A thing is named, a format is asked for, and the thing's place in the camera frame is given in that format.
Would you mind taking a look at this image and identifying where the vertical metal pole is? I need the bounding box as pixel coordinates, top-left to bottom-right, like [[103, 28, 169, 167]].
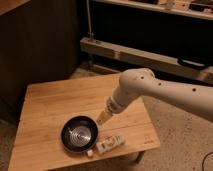
[[86, 0, 94, 40]]

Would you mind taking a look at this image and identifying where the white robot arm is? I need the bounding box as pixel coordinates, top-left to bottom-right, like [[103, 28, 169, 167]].
[[97, 68, 213, 125]]

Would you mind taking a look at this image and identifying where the black handle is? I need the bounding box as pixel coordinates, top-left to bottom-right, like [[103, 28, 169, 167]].
[[177, 59, 209, 70]]

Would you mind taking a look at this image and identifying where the wooden shelf board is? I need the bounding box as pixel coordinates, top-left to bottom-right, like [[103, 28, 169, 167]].
[[94, 0, 213, 21]]

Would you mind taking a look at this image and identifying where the wooden table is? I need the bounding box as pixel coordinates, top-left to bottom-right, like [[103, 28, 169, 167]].
[[8, 74, 160, 171]]

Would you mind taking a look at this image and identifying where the long grey metal beam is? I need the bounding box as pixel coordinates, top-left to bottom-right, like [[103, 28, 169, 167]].
[[80, 37, 213, 84]]

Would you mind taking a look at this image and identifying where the small white bottle cap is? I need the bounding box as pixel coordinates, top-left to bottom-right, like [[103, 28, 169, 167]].
[[87, 150, 94, 158]]

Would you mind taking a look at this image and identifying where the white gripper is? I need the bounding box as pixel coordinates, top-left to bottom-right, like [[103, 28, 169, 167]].
[[97, 96, 125, 125]]

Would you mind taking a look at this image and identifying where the black ceramic bowl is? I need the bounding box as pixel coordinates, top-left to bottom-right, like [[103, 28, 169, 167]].
[[60, 115, 99, 153]]

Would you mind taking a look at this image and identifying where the clear plastic bottle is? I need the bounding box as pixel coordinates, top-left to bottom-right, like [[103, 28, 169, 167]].
[[96, 134, 125, 154]]

